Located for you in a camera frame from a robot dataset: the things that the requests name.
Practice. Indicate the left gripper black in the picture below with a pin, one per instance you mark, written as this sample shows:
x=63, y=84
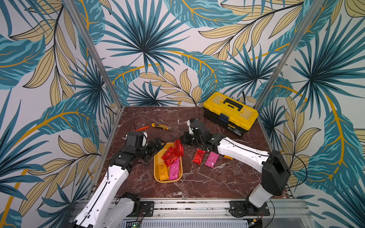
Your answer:
x=160, y=146

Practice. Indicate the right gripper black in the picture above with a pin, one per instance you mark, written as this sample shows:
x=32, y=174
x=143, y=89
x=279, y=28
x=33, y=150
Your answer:
x=192, y=137

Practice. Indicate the red tea bag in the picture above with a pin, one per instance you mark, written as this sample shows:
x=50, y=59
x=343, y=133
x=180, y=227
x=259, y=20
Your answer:
x=178, y=148
x=169, y=157
x=198, y=157

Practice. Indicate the pink tea bag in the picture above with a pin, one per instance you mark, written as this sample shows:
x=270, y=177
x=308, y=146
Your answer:
x=212, y=159
x=174, y=170

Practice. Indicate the small orange tea bag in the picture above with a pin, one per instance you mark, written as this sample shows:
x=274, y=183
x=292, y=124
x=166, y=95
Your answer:
x=163, y=172

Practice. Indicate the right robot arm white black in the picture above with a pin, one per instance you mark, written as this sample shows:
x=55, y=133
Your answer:
x=272, y=166

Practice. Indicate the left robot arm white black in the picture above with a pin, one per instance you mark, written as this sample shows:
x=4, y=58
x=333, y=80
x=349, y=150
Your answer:
x=99, y=213

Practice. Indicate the yellow black utility knife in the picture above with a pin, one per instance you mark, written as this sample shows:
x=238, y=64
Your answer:
x=161, y=126

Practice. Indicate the yellow black toolbox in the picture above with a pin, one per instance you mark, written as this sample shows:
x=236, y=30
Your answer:
x=230, y=114

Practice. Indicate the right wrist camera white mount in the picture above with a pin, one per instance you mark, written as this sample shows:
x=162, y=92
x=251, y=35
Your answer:
x=188, y=124

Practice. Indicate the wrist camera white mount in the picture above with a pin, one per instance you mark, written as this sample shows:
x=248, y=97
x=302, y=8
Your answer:
x=188, y=124
x=144, y=142

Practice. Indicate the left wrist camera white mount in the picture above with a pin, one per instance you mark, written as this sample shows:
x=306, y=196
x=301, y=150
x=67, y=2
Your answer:
x=144, y=142

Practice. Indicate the orange handled pliers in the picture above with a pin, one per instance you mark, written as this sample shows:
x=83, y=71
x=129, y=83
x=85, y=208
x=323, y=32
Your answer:
x=137, y=130

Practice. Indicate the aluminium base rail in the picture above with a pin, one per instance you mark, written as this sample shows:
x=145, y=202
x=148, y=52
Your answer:
x=205, y=213

